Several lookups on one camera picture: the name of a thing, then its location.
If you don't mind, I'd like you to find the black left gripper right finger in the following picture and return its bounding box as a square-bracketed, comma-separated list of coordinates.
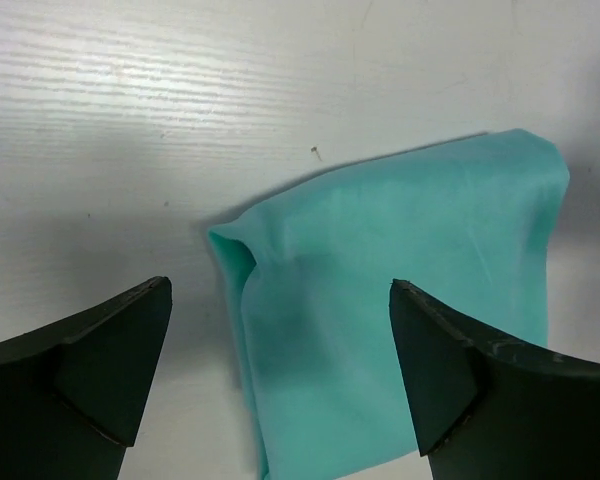
[389, 280, 600, 479]

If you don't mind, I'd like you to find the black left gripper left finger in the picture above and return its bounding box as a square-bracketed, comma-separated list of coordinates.
[0, 276, 172, 479]

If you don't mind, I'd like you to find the teal green t-shirt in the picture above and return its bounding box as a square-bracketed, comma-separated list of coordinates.
[209, 129, 569, 479]

